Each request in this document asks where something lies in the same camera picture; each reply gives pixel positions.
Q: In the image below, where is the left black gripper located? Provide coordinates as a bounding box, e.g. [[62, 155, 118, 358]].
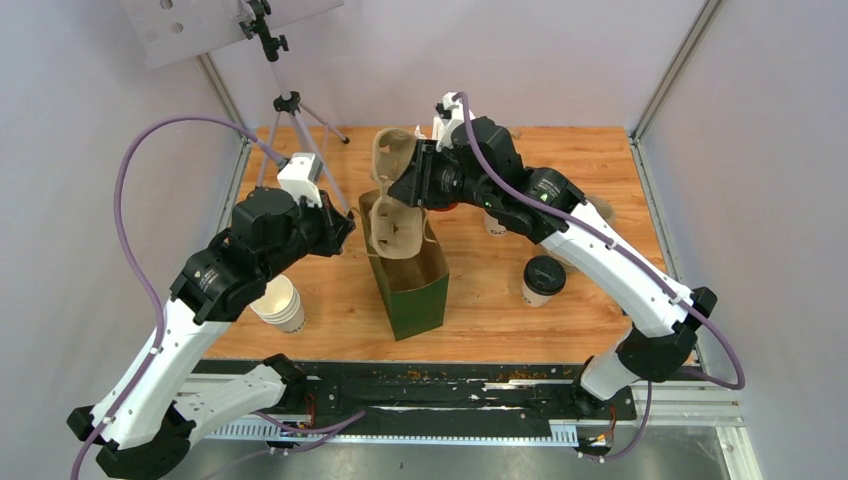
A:
[[260, 187, 357, 282]]

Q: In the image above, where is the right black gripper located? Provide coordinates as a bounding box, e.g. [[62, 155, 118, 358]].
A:
[[389, 139, 496, 211]]

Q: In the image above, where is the cardboard cup carrier tray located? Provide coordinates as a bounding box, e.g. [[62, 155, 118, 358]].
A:
[[368, 128, 424, 260]]

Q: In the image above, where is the stack of white cups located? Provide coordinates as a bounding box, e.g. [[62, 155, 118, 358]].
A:
[[249, 275, 306, 334]]

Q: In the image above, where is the green paper bag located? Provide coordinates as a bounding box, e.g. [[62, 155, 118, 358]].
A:
[[358, 190, 449, 341]]

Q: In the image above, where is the black coffee cup lid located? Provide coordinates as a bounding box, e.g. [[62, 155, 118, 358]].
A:
[[523, 255, 567, 296]]

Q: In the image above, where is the white paper coffee cup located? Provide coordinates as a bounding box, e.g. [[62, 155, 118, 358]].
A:
[[522, 278, 565, 307]]

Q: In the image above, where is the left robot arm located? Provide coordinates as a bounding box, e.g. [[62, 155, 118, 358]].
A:
[[67, 187, 355, 479]]

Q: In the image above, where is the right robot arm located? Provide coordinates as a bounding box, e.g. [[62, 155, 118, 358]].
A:
[[373, 117, 717, 418]]

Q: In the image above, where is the white perforated board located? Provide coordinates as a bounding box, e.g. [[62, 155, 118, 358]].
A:
[[117, 0, 346, 72]]

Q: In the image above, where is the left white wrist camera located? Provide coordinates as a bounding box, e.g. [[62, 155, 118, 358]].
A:
[[277, 152, 323, 207]]

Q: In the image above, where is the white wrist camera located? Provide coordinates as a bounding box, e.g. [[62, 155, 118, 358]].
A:
[[431, 92, 475, 152], [277, 152, 323, 207]]

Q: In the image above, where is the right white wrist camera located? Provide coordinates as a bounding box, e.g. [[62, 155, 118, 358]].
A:
[[431, 92, 475, 152]]

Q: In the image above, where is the silver camera tripod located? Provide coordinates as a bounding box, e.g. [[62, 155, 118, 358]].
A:
[[239, 1, 350, 214]]

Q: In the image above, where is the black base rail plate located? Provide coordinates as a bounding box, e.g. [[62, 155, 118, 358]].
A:
[[264, 360, 707, 440]]

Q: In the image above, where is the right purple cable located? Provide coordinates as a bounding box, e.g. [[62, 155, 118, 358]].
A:
[[453, 91, 747, 463]]

